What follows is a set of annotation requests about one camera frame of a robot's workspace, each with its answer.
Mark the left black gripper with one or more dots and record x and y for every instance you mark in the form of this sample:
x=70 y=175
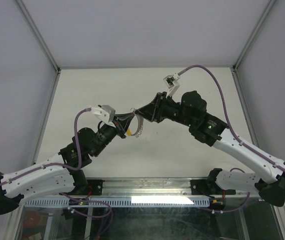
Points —
x=122 y=122

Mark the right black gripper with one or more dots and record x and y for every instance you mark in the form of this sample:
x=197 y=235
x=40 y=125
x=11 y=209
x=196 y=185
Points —
x=148 y=111

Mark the large keyring with yellow grip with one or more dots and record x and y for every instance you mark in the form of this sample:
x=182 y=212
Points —
x=137 y=127

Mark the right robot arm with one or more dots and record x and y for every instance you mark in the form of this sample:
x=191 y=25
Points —
x=268 y=176

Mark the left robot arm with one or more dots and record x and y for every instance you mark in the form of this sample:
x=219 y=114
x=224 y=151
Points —
x=61 y=173

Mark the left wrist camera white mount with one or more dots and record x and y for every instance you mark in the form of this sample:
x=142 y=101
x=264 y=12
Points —
x=104 y=113

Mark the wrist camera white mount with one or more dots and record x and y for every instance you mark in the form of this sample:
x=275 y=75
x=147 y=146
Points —
x=172 y=84
x=104 y=113

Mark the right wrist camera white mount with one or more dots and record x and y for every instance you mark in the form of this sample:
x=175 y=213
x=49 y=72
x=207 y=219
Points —
x=172 y=84

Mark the aluminium mounting rail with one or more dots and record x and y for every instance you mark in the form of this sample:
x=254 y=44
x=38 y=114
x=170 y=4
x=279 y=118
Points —
x=117 y=187

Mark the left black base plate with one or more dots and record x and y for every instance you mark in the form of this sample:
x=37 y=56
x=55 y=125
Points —
x=88 y=187

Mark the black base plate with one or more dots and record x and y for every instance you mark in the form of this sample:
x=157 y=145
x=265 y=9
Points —
x=88 y=187
x=201 y=187

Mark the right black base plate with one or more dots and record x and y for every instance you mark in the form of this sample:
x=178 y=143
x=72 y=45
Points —
x=201 y=187

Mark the right aluminium frame post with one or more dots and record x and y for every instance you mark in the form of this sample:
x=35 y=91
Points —
x=235 y=69

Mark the aluminium frame post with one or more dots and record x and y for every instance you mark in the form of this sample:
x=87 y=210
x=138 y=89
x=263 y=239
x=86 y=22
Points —
x=53 y=85
x=235 y=69

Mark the white slotted cable duct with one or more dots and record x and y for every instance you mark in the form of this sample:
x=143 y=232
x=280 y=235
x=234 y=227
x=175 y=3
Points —
x=122 y=202

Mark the left aluminium frame post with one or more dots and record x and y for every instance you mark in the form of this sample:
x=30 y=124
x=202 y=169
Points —
x=53 y=85

